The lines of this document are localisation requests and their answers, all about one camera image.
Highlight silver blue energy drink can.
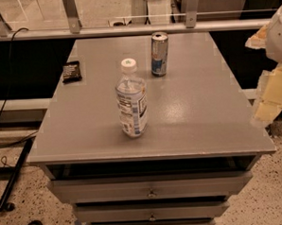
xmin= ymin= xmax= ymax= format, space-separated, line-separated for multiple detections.
xmin=150 ymin=32 xmax=168 ymax=77

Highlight black floor cable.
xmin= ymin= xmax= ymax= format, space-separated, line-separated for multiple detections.
xmin=0 ymin=26 xmax=41 ymax=149

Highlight top grey drawer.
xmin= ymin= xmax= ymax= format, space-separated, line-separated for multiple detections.
xmin=48 ymin=171 xmax=253 ymax=203

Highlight black metal floor pole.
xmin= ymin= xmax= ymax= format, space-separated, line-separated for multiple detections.
xmin=0 ymin=138 xmax=33 ymax=213

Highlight grey metal railing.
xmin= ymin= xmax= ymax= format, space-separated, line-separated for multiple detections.
xmin=0 ymin=0 xmax=269 ymax=42

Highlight clear plastic water bottle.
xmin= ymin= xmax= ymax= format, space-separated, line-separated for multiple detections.
xmin=115 ymin=58 xmax=148 ymax=138

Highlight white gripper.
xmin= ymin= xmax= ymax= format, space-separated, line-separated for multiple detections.
xmin=244 ymin=5 xmax=282 ymax=128

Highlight grey drawer cabinet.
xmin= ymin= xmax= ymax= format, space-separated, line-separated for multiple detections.
xmin=20 ymin=27 xmax=281 ymax=225

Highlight middle grey drawer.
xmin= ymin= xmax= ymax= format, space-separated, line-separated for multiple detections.
xmin=74 ymin=200 xmax=229 ymax=223

